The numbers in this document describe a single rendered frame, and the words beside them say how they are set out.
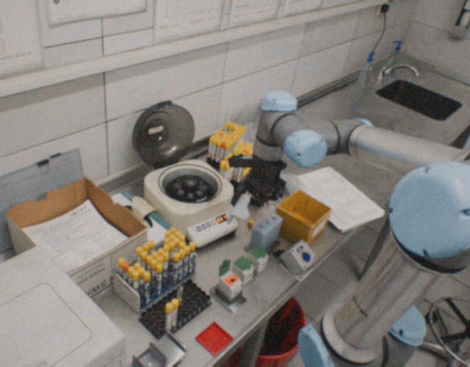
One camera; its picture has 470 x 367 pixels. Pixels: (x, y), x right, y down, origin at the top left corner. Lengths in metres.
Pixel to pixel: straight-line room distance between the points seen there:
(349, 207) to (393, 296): 0.90
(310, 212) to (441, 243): 0.92
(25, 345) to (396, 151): 0.70
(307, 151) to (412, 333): 0.41
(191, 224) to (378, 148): 0.63
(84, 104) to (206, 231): 0.51
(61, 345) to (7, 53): 0.67
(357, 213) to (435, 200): 1.00
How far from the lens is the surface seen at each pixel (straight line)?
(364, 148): 0.90
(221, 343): 1.12
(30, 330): 0.80
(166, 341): 1.07
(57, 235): 1.27
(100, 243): 1.24
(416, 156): 0.81
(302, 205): 1.47
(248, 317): 1.17
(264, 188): 1.03
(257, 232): 1.26
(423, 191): 0.59
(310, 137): 0.87
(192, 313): 1.14
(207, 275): 1.24
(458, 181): 0.58
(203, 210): 1.28
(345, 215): 1.54
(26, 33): 1.14
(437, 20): 3.21
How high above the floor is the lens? 1.81
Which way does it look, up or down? 36 degrees down
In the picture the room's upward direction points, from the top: 10 degrees clockwise
